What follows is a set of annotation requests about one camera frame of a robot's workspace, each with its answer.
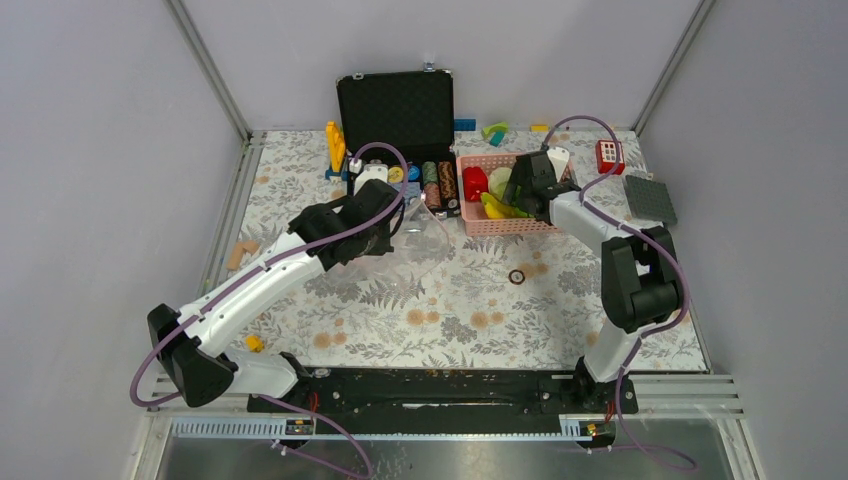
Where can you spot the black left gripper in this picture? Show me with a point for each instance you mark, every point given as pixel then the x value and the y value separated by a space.
pixel 383 245

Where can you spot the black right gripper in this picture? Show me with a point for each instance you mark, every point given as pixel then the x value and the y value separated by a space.
pixel 512 188

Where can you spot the red bell pepper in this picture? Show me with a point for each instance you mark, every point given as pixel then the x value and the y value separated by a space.
pixel 475 183

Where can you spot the clear pink-dotted zip bag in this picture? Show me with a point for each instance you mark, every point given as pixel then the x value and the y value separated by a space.
pixel 420 244

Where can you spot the pale green cabbage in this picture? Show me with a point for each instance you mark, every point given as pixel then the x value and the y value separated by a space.
pixel 498 180

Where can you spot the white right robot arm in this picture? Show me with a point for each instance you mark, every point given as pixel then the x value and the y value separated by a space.
pixel 643 290

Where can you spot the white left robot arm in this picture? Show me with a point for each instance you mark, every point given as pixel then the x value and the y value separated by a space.
pixel 192 343

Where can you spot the blue base block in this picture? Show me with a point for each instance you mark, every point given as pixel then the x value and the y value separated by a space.
pixel 336 176

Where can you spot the teal small block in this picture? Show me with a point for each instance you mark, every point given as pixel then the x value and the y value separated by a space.
pixel 496 139

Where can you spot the green arch block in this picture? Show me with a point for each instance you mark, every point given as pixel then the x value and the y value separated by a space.
pixel 500 127

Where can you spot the red grid block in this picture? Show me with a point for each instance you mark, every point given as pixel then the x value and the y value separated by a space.
pixel 609 157

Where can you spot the blue rectangular block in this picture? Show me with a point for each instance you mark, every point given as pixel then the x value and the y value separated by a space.
pixel 464 124

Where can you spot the black poker chip case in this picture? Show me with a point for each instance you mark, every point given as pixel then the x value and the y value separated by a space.
pixel 414 112

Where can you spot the grey studded baseplate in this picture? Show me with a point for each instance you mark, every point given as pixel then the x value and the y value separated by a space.
pixel 649 200

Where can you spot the floral table mat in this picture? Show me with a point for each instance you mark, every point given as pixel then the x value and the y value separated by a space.
pixel 519 301

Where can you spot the tan wooden block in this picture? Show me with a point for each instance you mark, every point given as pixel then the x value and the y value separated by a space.
pixel 239 251

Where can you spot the small yellow cube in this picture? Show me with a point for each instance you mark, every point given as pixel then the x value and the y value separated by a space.
pixel 254 344

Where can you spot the yellow triangular frame toy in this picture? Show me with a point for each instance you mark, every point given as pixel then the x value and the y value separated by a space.
pixel 336 145

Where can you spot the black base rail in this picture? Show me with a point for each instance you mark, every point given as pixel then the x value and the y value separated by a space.
pixel 456 401

